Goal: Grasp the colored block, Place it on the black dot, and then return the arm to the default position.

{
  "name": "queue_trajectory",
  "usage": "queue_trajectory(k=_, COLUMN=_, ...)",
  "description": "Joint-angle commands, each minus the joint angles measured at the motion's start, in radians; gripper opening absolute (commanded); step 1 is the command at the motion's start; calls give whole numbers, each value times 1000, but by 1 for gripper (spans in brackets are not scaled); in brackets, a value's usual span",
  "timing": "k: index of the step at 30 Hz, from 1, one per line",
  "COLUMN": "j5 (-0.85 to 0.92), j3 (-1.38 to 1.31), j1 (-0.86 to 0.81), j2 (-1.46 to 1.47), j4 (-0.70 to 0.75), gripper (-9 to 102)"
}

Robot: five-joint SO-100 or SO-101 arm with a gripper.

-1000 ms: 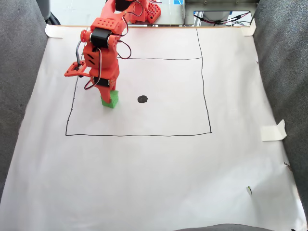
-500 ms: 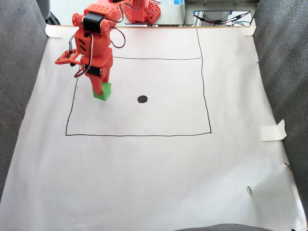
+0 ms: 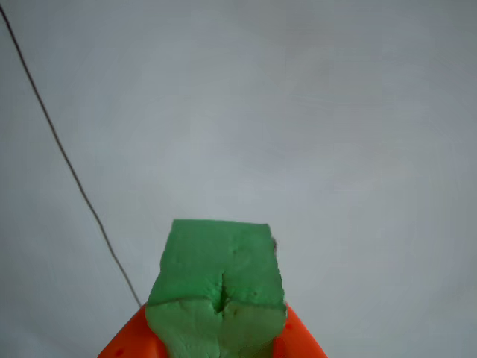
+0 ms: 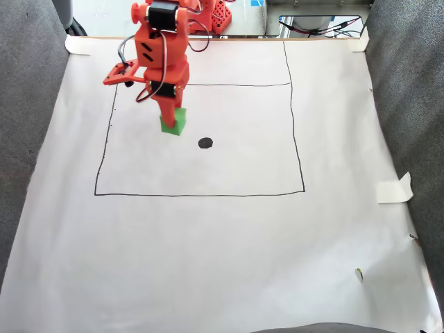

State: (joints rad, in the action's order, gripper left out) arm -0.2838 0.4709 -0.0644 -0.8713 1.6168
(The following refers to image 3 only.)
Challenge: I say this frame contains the green clay block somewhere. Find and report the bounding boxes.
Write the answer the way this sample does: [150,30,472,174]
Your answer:
[144,219,288,358]

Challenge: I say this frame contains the white paper sheet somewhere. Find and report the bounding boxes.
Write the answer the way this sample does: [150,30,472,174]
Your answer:
[0,0,477,358]

